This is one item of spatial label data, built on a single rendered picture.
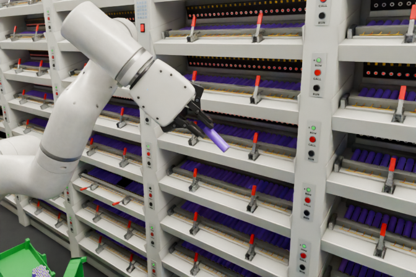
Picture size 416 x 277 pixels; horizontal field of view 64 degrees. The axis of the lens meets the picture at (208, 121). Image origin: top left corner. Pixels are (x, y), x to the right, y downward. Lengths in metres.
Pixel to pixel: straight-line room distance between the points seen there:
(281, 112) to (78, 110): 0.60
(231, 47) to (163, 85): 0.51
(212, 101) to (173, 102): 0.54
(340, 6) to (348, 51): 0.12
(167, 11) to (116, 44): 0.79
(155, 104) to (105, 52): 0.13
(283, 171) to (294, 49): 0.38
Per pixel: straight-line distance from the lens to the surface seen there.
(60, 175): 0.80
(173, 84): 0.63
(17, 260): 2.34
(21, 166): 0.87
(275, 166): 1.11
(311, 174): 1.05
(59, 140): 0.74
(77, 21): 0.65
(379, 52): 0.95
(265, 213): 1.21
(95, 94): 0.73
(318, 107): 0.99
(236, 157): 1.16
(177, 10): 1.45
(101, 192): 1.87
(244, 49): 1.09
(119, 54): 0.63
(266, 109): 1.06
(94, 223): 2.01
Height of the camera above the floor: 1.32
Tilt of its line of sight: 14 degrees down
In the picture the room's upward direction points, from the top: straight up
